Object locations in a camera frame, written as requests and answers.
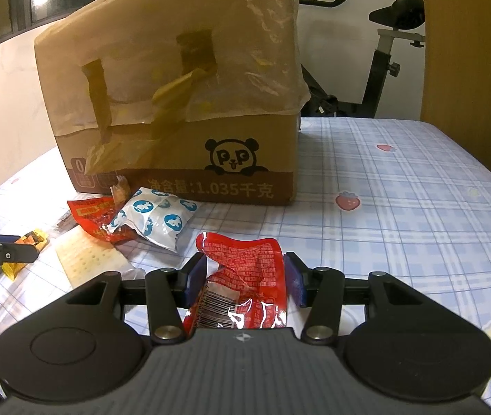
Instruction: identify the clear plastic box liner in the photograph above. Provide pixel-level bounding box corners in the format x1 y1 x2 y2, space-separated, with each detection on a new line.
202 0 312 115

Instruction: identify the red yellow label snack packet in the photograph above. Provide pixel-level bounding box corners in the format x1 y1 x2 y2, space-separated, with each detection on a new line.
67 196 143 243

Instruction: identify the yellow candy packet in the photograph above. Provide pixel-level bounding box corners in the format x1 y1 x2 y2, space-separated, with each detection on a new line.
2 229 50 278

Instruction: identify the pale perforated cracker packet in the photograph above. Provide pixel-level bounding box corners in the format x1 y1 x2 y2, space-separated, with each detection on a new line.
54 225 148 289

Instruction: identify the brown candy wrapper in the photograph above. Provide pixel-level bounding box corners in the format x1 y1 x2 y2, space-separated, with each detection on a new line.
111 176 132 213

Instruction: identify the brown cardboard box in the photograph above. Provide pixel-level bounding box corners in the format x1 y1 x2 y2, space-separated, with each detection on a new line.
34 0 312 207

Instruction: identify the black exercise bike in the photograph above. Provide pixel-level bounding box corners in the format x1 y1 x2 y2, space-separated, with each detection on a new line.
299 0 427 120

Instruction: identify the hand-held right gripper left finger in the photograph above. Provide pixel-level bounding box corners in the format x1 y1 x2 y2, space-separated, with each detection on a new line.
62 251 208 347

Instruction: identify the wooden board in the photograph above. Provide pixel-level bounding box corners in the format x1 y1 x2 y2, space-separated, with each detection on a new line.
418 0 491 203

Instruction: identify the white blue spotted snack packet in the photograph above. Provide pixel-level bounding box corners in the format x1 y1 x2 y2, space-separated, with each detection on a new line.
107 186 199 252

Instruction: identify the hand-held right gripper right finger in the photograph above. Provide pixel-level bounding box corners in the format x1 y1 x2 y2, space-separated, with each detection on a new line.
283 251 432 347

